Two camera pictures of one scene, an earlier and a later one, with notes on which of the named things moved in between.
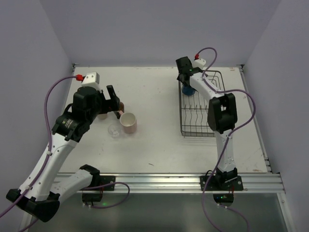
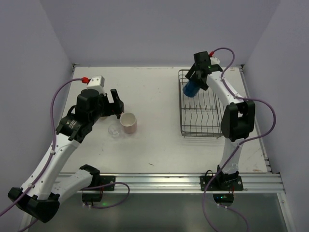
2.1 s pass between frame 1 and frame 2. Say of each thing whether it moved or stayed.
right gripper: moved
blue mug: stayed
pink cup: stayed
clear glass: stayed
